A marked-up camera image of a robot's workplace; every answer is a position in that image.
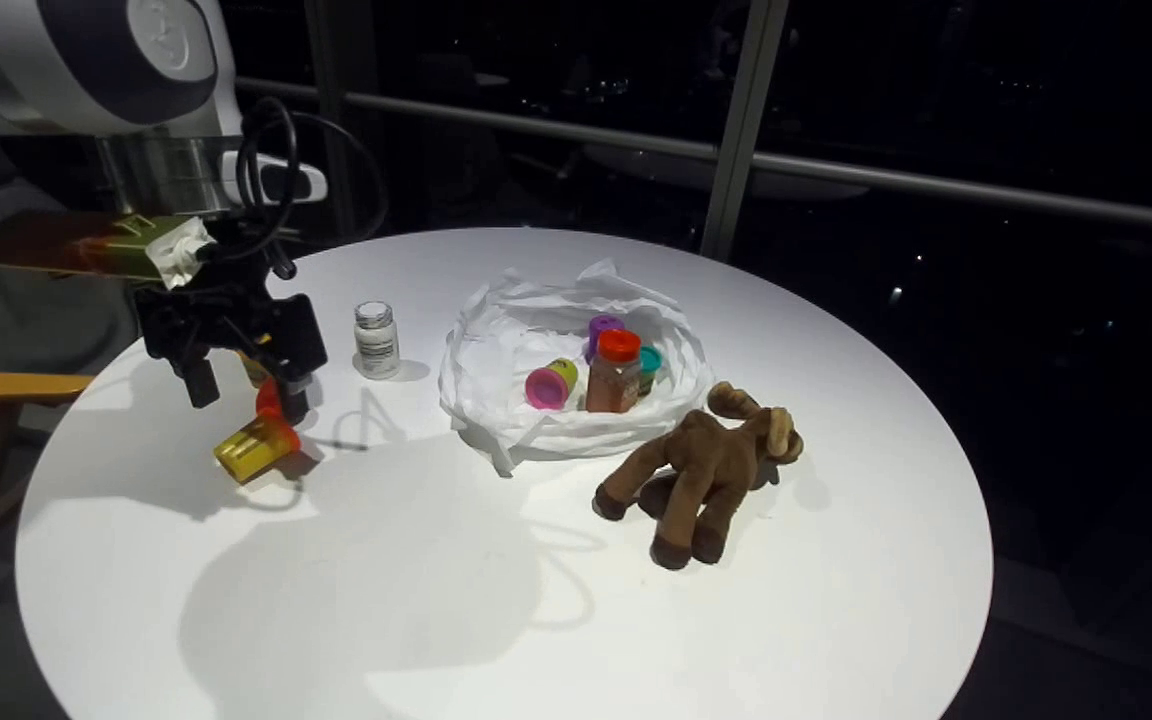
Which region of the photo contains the brown jar orange lid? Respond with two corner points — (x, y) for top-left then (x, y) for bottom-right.
(583, 328), (642, 414)

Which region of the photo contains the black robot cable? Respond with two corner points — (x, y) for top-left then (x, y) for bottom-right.
(230, 93), (393, 274)

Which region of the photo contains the wooden chair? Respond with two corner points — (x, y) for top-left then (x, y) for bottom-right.
(0, 211), (144, 523)

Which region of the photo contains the white pill bottle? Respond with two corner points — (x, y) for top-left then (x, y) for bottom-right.
(354, 300), (400, 376)

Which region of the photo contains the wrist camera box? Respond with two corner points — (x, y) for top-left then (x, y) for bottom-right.
(59, 210), (224, 293)

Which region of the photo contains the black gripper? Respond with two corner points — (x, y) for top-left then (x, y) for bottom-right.
(137, 255), (327, 418)

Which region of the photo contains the brown plush toy animal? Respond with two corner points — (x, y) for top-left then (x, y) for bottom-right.
(591, 382), (806, 571)

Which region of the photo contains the horizontal window rail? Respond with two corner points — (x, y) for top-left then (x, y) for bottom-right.
(232, 77), (1152, 244)

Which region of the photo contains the window frame post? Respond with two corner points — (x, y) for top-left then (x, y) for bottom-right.
(702, 0), (794, 262)

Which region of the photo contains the white plastic bag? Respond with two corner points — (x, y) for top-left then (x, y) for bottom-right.
(438, 262), (714, 473)

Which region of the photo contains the pink lid yellow tub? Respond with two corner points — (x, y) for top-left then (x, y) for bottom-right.
(523, 362), (582, 408)

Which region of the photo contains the orange lid yellow tub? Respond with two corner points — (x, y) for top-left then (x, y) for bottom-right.
(211, 418), (318, 486)

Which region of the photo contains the purple play-doh tub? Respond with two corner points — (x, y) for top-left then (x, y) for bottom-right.
(583, 315), (627, 362)

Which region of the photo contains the red ball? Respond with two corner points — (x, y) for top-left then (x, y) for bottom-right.
(255, 382), (291, 423)

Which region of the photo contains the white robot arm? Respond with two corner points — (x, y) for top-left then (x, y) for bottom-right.
(0, 0), (327, 419)

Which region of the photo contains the teal lid green tub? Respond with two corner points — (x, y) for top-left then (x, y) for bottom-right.
(642, 348), (664, 397)

